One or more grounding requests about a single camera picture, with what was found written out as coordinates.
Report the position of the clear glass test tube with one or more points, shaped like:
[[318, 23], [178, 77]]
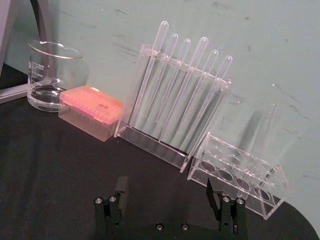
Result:
[[265, 130]]

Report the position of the orange pipette tip box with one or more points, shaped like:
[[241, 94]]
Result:
[[90, 105]]

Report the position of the clear acrylic test tube rack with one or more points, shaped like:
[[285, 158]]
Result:
[[225, 175]]

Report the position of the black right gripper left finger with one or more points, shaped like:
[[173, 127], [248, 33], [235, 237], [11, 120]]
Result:
[[113, 212]]

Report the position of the grey metal frame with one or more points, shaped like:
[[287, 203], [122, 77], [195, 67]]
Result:
[[7, 27]]

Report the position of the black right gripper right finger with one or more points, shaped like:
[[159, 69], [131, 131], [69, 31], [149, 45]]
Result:
[[231, 215]]

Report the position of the clear glass beaker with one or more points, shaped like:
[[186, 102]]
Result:
[[47, 97]]

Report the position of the clear acrylic pipette rack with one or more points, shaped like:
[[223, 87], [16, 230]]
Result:
[[147, 147]]

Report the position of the black table cloth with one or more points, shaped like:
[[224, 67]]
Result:
[[50, 165]]

